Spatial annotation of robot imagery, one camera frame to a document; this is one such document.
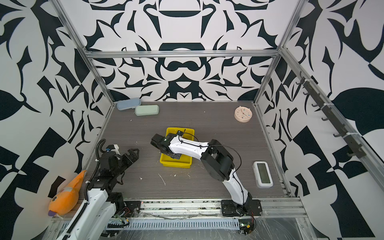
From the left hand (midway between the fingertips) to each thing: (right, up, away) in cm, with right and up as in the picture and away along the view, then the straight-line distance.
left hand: (132, 151), depth 84 cm
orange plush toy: (-24, -18, -16) cm, 33 cm away
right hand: (+20, -1, +6) cm, 21 cm away
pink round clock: (+70, +21, +25) cm, 77 cm away
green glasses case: (0, +24, +27) cm, 36 cm away
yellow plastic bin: (+29, -7, +5) cm, 30 cm away
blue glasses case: (-16, +29, +32) cm, 46 cm away
